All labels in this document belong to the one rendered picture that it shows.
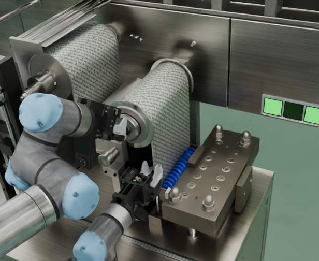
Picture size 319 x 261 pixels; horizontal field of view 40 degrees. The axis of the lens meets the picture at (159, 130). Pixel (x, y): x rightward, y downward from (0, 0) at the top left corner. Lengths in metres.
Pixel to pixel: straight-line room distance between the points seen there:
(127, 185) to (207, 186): 0.28
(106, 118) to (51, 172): 0.25
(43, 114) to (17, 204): 0.18
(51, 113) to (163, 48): 0.65
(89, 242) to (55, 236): 0.38
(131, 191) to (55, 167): 0.32
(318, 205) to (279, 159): 0.45
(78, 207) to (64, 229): 0.62
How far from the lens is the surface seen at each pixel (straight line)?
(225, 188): 1.28
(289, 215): 2.67
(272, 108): 1.35
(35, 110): 0.85
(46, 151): 0.87
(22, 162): 0.88
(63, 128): 0.88
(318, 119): 1.34
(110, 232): 1.04
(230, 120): 3.36
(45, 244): 1.38
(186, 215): 1.23
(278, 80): 1.31
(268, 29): 1.25
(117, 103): 1.14
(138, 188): 1.12
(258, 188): 1.48
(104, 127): 1.01
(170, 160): 1.31
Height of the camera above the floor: 1.91
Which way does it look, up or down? 36 degrees down
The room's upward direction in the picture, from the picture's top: 4 degrees counter-clockwise
